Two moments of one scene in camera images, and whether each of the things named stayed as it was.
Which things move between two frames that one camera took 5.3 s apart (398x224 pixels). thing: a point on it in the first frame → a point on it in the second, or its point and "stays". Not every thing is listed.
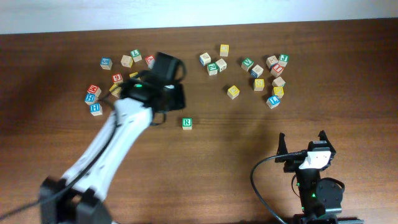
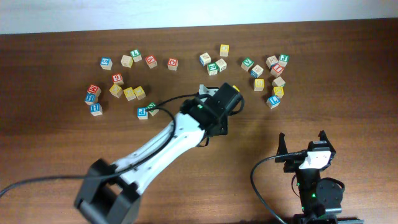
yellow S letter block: x=259 y=84 stays
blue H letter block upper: x=89 y=98 stays
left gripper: x=180 y=89 → x=224 y=130
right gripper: x=291 y=163 stays
